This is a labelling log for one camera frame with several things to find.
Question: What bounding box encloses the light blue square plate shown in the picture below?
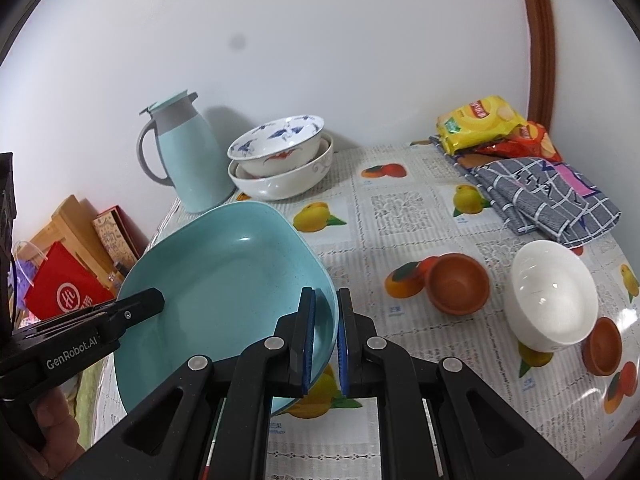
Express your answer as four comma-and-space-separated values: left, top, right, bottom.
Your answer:
114, 202, 338, 411

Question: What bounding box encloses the small brown clay bowl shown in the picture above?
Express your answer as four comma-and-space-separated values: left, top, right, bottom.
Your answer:
424, 252, 490, 316

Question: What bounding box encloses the white rice bowl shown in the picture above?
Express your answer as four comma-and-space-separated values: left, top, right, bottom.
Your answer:
503, 240, 599, 353

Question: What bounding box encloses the person left hand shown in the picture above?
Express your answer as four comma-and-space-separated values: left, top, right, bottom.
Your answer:
32, 387, 85, 479

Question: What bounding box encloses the patterned brown box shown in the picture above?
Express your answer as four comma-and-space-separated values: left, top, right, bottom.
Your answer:
91, 206, 145, 275

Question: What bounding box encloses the red paper bag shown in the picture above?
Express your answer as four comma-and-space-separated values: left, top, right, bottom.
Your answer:
25, 242, 114, 321

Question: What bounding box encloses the wooden box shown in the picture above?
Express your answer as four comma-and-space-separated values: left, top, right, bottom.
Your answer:
30, 194, 116, 292

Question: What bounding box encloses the fruit print lace tablecloth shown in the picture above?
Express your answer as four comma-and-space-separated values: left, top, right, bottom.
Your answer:
99, 142, 639, 479

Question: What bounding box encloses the light blue thermos jug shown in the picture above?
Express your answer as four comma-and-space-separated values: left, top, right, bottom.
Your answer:
136, 91, 234, 214

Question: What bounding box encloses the large white serving bowl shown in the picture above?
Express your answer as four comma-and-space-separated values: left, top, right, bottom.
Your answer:
228, 162, 331, 202

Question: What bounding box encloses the inner white bowl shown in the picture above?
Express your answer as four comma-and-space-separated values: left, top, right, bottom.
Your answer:
234, 134, 334, 180

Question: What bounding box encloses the blue crane porcelain bowl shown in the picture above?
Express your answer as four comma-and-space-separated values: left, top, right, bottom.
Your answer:
227, 115, 324, 178

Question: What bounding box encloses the grey checked cloth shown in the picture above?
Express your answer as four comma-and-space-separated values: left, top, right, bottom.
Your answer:
445, 155, 622, 249

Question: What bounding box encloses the yellow chips bag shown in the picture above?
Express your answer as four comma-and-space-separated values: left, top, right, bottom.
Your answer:
436, 96, 526, 155

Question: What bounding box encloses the red orange snack bag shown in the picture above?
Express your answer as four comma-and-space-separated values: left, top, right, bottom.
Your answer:
473, 122, 563, 162

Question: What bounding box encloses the brown wooden door frame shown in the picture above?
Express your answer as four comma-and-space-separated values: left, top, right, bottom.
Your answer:
524, 0, 556, 129

